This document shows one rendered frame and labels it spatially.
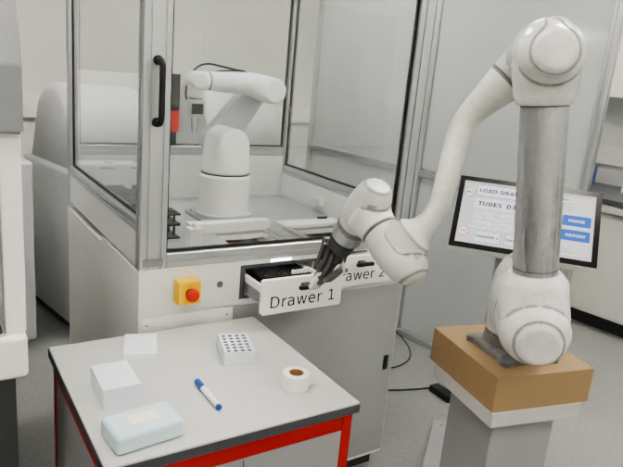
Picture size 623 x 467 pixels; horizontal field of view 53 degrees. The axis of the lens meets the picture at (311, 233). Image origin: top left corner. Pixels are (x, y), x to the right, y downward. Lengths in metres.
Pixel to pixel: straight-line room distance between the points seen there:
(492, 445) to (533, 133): 0.82
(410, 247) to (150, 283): 0.78
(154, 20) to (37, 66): 3.20
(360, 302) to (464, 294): 1.38
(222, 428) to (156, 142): 0.79
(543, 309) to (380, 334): 1.07
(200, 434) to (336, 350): 0.98
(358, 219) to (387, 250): 0.12
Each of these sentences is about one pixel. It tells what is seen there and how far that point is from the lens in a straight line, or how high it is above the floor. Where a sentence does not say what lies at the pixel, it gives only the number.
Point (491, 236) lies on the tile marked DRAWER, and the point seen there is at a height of 1.01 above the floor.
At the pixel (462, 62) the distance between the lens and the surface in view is 3.55.
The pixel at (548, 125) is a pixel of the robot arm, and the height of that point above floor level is 1.47.
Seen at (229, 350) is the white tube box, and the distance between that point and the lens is 1.71.
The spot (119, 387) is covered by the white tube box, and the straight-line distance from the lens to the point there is 1.51.
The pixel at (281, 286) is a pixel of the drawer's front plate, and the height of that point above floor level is 0.90.
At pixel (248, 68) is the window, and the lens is 1.88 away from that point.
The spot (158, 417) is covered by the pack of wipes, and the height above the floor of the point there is 0.81.
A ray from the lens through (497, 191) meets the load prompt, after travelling 2.48.
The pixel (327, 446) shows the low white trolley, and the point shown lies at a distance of 1.62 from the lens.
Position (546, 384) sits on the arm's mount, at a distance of 1.73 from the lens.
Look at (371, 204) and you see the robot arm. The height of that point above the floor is 1.23.
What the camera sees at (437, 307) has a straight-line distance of 3.72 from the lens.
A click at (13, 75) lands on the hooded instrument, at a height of 1.48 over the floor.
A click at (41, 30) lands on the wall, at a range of 4.92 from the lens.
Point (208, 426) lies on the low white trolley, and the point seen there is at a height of 0.76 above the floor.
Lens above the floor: 1.54
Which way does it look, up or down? 15 degrees down
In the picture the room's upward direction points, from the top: 5 degrees clockwise
